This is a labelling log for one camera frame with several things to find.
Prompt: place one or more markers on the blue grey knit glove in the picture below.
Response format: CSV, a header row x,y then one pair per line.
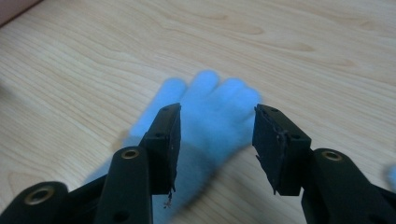
x,y
214,115
393,177

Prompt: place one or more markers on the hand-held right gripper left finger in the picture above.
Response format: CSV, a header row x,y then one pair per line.
x,y
165,146

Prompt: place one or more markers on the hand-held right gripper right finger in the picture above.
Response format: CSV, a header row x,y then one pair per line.
x,y
280,149

